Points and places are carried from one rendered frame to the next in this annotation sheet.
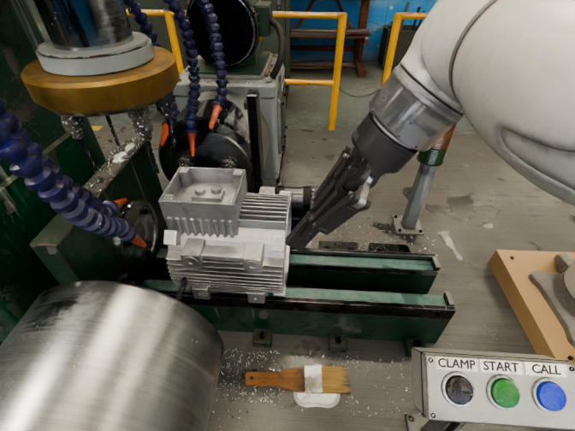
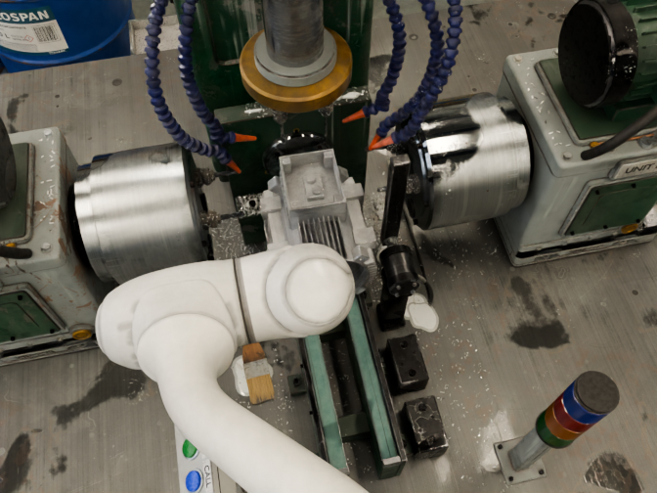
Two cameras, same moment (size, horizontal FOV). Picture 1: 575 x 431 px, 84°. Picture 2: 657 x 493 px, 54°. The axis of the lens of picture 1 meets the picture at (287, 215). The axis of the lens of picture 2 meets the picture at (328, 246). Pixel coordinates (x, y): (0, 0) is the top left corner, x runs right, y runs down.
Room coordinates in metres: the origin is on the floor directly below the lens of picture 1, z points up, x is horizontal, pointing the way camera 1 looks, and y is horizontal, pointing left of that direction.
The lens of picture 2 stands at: (0.28, -0.53, 2.06)
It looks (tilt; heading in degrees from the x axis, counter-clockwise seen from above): 60 degrees down; 75
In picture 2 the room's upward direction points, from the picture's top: 1 degrees counter-clockwise
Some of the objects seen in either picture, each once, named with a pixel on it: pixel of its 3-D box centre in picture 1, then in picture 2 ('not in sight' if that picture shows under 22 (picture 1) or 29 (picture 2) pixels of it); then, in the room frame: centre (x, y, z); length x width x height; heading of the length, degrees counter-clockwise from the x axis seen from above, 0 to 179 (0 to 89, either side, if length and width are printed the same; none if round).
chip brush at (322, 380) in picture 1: (297, 379); (253, 355); (0.25, -0.02, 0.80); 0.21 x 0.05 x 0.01; 89
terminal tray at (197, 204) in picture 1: (208, 201); (312, 190); (0.43, 0.14, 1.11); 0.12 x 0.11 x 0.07; 85
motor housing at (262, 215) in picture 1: (236, 239); (317, 236); (0.43, 0.10, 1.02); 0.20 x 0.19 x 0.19; 85
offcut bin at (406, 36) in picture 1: (403, 36); not in sight; (5.01, -1.63, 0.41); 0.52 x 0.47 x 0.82; 86
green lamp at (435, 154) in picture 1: (432, 151); (559, 425); (0.70, -0.36, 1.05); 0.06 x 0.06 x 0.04
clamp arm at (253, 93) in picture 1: (257, 156); (394, 204); (0.56, 0.06, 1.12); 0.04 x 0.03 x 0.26; 86
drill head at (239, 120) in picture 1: (222, 143); (469, 158); (0.76, 0.18, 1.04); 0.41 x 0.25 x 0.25; 176
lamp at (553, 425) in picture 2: (438, 134); (569, 416); (0.70, -0.36, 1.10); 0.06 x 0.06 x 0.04
